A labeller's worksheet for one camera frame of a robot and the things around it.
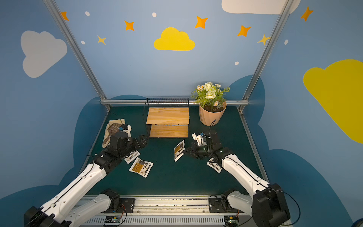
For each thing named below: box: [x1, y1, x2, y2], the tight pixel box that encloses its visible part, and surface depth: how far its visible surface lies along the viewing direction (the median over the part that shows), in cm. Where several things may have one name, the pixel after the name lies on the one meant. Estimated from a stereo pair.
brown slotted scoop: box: [105, 122, 122, 140], surface depth 106 cm
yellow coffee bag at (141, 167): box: [128, 157, 154, 179], surface depth 89 cm
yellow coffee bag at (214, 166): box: [206, 157, 223, 174], surface depth 90 cm
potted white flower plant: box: [191, 81, 231, 127], surface depth 92 cm
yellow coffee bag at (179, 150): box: [173, 139, 186, 163], surface depth 81 cm
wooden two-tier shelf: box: [142, 97, 191, 139], surface depth 100 cm
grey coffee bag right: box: [191, 132, 203, 146], surface depth 78 cm
